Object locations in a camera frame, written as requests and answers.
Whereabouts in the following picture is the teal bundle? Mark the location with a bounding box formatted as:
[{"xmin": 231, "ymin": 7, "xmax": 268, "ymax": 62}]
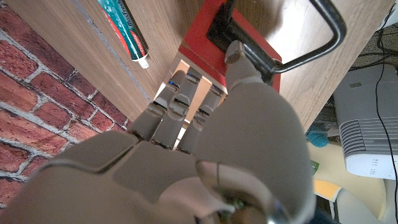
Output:
[{"xmin": 306, "ymin": 124, "xmax": 330, "ymax": 148}]

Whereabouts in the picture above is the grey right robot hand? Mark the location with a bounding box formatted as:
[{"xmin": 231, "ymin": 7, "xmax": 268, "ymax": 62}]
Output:
[{"xmin": 0, "ymin": 40, "xmax": 317, "ymax": 224}]

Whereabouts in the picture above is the printed brick wall backdrop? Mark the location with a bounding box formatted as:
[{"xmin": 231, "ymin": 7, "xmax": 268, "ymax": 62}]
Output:
[{"xmin": 0, "ymin": 6, "xmax": 131, "ymax": 208}]

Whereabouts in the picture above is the grey vented appliance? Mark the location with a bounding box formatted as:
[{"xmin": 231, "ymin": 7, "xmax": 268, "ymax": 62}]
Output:
[{"xmin": 332, "ymin": 63, "xmax": 398, "ymax": 180}]

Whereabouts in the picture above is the wooden drawer red front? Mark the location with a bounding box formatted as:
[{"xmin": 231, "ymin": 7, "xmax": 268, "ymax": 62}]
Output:
[{"xmin": 154, "ymin": 0, "xmax": 348, "ymax": 147}]

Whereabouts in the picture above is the green white toothpaste tube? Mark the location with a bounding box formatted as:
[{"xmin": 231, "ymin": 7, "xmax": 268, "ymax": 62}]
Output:
[{"xmin": 96, "ymin": 0, "xmax": 150, "ymax": 69}]

